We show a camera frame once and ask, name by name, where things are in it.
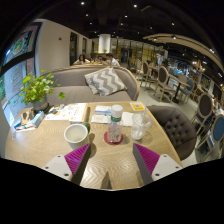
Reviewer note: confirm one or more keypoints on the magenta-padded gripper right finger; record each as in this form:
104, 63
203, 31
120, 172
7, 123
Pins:
146, 160

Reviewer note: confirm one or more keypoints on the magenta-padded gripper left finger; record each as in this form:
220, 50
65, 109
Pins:
77, 160

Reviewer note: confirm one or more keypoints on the clear plastic water bottle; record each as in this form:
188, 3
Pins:
115, 128

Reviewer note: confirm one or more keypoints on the white mug with green print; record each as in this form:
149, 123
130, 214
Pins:
76, 136

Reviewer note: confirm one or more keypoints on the clear plastic cup with straw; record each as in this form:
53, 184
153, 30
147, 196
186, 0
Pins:
139, 128

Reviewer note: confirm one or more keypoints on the flat round red coaster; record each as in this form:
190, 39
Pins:
107, 140

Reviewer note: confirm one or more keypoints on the dark tufted armchair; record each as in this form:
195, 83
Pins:
176, 130

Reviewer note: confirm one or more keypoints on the white paper napkin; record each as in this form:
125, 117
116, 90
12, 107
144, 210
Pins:
127, 119

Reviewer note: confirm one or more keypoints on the printed paper menu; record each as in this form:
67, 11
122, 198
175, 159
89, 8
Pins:
66, 112

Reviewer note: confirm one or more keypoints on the yellow square table sticker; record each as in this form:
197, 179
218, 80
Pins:
137, 106

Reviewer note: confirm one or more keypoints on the small light blue box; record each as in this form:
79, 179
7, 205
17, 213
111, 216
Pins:
37, 119

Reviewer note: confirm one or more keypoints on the grey curved sofa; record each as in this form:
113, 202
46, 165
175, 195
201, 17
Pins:
70, 83

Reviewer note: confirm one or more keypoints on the group of dining chairs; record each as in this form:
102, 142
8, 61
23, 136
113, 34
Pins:
205, 106

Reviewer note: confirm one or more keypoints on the small wooden dining table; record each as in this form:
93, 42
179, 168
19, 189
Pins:
178, 83

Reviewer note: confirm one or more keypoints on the grey white chevron cushion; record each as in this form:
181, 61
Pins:
105, 81

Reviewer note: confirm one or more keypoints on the green potted plant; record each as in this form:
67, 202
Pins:
35, 88

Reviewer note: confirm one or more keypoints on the person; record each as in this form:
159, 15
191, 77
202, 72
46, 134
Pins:
99, 60
81, 60
113, 60

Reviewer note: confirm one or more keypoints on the window with festive decals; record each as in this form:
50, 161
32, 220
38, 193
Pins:
20, 46

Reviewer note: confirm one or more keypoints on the group of ceiling lights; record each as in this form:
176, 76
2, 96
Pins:
135, 5

